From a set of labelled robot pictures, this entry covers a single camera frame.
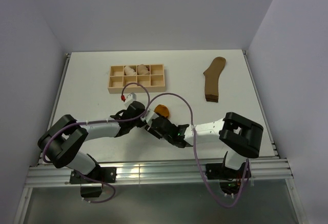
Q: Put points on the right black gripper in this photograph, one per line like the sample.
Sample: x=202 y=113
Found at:
x=150 y=130

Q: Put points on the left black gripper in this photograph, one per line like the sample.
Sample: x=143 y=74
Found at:
x=141 y=124

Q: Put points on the mustard yellow sock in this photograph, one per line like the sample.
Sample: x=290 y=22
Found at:
x=162 y=110

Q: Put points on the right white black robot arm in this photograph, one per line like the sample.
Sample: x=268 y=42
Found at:
x=242 y=136

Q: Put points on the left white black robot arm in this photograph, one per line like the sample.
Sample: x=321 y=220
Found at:
x=63 y=140

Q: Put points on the wooden compartment tray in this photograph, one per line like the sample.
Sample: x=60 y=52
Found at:
x=154 y=82

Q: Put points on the beige rolled sock left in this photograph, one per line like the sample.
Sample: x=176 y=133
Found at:
x=130 y=71

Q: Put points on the beige rolled sock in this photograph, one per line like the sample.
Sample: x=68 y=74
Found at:
x=142 y=70
x=130 y=71

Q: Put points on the beige rolled sock right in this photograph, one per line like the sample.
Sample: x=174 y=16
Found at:
x=142 y=70

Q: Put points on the brown sock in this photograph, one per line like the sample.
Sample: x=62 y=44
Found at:
x=212 y=74

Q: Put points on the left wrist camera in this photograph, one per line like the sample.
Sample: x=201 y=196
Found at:
x=129 y=99

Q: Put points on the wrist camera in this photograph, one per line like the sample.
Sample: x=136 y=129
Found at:
x=149 y=116
x=129 y=99

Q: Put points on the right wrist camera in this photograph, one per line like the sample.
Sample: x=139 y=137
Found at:
x=149 y=116

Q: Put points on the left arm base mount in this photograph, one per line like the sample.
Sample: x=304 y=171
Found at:
x=93 y=184

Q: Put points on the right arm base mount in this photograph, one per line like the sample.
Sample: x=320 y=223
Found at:
x=229 y=179

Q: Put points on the aluminium rail frame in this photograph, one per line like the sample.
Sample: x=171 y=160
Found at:
x=138 y=157

